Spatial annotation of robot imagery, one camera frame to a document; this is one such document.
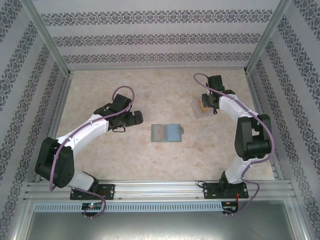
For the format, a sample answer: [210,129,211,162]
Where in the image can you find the green leather card holder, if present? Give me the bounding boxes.
[150,123,186,143]

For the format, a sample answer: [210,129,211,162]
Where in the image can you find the orange credit card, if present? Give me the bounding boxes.
[198,99,209,113]

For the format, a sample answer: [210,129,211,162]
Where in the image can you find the clear plastic card box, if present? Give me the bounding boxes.
[190,97,213,119]

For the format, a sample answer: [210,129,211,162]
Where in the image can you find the circuit board with green light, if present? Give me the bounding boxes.
[81,202,103,210]

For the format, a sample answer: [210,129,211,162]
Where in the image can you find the grey metal sheet panel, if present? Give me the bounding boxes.
[14,199,308,240]

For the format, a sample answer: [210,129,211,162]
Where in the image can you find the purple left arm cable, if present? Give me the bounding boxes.
[49,85,137,220]

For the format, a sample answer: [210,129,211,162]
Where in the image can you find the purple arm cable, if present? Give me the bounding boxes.
[49,85,137,220]
[193,72,274,217]

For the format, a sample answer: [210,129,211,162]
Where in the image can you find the aluminium frame post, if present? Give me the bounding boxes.
[22,0,75,77]
[242,0,293,76]

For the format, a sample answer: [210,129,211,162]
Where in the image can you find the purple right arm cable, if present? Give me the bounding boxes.
[193,72,274,217]

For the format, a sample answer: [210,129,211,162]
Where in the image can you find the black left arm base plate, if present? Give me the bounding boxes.
[69,183,116,201]

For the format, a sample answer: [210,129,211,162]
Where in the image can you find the aluminium mounting rail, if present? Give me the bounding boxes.
[23,179,296,201]

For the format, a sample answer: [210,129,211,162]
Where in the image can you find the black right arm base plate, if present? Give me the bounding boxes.
[202,181,250,200]

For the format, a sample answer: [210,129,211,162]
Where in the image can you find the slotted grey cable duct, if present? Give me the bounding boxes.
[33,201,223,213]

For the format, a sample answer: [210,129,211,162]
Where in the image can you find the circuit board with wires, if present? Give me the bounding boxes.
[222,201,240,213]

